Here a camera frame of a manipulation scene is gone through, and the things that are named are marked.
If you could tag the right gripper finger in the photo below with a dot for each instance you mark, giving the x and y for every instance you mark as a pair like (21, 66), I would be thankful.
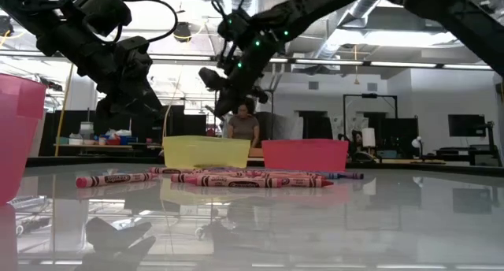
(230, 103)

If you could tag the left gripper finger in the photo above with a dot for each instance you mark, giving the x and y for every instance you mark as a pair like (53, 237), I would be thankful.
(147, 111)
(114, 107)

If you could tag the purple crayon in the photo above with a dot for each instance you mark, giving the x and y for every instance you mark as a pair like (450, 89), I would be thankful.
(352, 175)

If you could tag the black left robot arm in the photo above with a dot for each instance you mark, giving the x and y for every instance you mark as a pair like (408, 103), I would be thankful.
(39, 23)

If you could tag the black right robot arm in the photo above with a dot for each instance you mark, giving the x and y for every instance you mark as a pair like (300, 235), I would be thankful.
(453, 11)

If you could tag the person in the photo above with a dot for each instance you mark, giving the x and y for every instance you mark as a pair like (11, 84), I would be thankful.
(243, 125)

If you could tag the black screen panel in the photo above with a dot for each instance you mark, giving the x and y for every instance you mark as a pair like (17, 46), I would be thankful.
(173, 125)
(395, 133)

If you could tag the blue storage box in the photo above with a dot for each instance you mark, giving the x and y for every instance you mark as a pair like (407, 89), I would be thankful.
(125, 139)

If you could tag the red storage box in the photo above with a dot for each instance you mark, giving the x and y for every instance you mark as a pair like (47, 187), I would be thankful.
(112, 142)

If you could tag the white plastic container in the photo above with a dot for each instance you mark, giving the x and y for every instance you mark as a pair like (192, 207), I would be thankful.
(86, 130)

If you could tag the wooden workbench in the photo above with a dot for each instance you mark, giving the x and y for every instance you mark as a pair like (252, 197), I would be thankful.
(94, 146)

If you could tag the wide black partition panel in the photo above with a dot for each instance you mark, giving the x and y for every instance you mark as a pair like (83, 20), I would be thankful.
(71, 125)

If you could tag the yellow plastic bin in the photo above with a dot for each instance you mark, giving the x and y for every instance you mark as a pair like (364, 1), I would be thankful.
(204, 153)

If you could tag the small pink plastic bin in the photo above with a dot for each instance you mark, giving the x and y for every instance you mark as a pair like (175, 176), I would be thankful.
(305, 154)

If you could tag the large pink plastic tray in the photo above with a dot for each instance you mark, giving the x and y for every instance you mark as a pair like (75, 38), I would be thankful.
(17, 145)

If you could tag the black ceiling device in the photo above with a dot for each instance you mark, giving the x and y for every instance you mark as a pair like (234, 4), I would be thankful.
(4, 26)

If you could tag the white paper towel roll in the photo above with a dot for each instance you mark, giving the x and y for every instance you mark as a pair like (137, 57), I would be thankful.
(368, 137)

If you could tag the long white light strip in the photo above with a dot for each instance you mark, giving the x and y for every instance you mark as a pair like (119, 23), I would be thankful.
(393, 64)

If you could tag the white desk lamp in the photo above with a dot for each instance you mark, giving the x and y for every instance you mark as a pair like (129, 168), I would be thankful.
(417, 142)

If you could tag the black computer monitor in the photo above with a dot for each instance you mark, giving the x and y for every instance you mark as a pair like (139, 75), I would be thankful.
(466, 125)

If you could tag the black desk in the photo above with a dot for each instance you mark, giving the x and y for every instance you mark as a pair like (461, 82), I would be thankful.
(464, 153)

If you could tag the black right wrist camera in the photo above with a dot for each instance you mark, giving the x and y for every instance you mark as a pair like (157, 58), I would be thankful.
(212, 78)

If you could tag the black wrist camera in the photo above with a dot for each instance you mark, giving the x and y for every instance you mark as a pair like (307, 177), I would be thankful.
(212, 78)
(104, 11)

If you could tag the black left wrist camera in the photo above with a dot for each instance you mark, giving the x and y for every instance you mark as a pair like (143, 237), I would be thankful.
(104, 11)

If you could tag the black ceiling dome camera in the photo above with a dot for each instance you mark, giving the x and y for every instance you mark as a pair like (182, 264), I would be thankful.
(182, 30)

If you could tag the smooth silver ventilation duct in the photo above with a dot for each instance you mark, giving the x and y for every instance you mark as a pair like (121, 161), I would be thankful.
(334, 38)

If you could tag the black metal frame stand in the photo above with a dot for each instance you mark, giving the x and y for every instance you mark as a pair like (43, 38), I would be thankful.
(370, 95)

